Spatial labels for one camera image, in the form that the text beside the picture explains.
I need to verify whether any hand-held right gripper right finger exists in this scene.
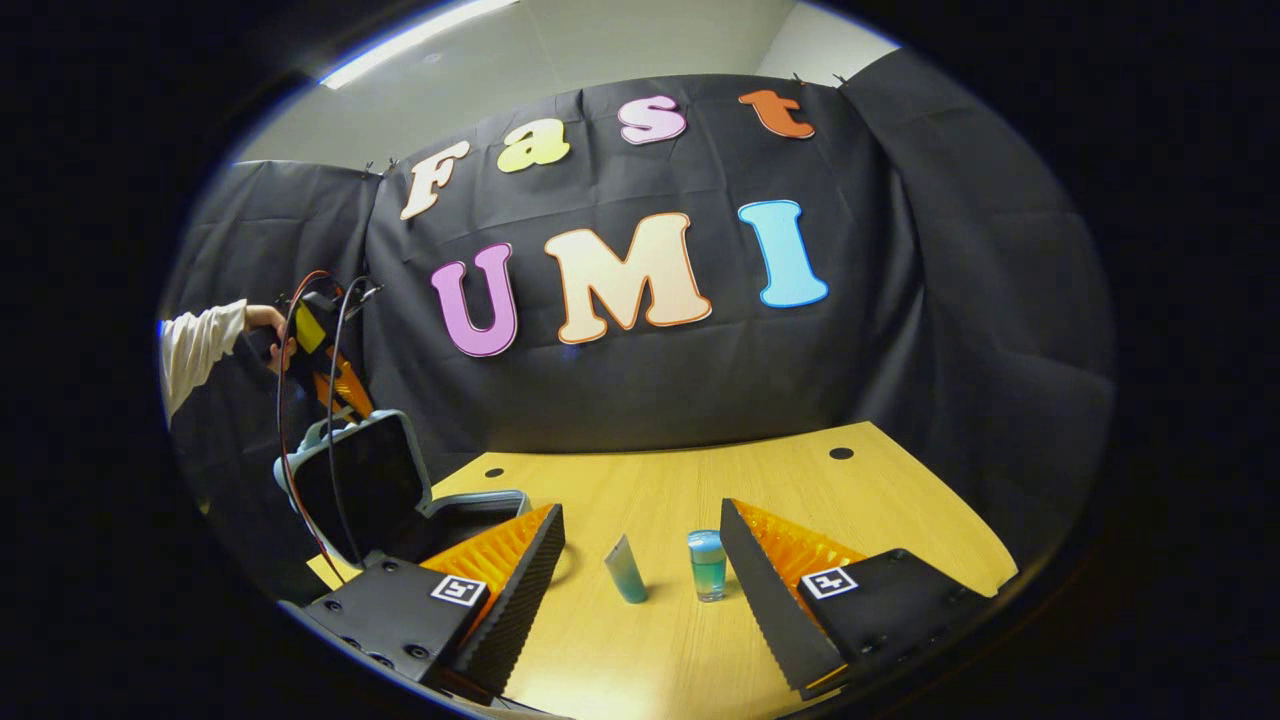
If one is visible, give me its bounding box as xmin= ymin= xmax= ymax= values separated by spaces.
xmin=720 ymin=498 xmax=1021 ymax=701

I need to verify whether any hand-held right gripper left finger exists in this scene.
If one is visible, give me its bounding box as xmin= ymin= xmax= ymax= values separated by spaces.
xmin=280 ymin=503 xmax=566 ymax=701

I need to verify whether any blue capped skin care bottle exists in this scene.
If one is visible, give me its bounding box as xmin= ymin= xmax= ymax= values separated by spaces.
xmin=687 ymin=530 xmax=728 ymax=603

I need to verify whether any light blue suitcase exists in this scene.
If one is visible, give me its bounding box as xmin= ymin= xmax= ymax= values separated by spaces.
xmin=273 ymin=408 xmax=579 ymax=591

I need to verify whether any blue white skin care tube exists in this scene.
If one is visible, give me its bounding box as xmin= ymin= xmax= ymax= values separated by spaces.
xmin=604 ymin=534 xmax=649 ymax=605

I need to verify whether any red cable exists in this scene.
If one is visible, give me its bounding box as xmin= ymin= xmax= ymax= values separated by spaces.
xmin=275 ymin=270 xmax=348 ymax=586

